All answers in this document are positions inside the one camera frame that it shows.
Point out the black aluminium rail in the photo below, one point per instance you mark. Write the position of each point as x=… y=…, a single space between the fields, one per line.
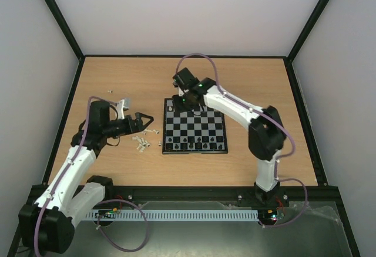
x=238 y=196

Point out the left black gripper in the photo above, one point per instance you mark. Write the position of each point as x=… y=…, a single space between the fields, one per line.
x=139 y=126

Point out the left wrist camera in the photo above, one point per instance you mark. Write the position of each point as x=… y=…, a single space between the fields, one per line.
x=121 y=107

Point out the pile of white chess pieces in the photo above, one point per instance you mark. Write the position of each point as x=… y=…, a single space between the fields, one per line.
x=145 y=139

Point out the black frame post left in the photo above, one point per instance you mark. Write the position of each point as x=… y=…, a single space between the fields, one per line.
x=62 y=23

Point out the black grey chessboard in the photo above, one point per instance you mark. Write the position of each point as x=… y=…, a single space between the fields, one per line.
x=203 y=122

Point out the black frame post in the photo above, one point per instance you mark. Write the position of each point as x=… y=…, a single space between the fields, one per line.
x=62 y=23
x=308 y=27

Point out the light blue cable duct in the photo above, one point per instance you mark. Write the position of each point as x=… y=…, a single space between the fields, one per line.
x=175 y=215

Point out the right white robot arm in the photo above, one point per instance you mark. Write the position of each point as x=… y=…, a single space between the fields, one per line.
x=266 y=134

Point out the black frame post right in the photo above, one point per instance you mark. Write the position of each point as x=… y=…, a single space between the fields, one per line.
x=308 y=27

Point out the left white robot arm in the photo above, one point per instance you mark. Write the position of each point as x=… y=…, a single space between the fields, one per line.
x=49 y=223

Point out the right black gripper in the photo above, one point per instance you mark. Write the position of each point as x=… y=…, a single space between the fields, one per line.
x=178 y=103

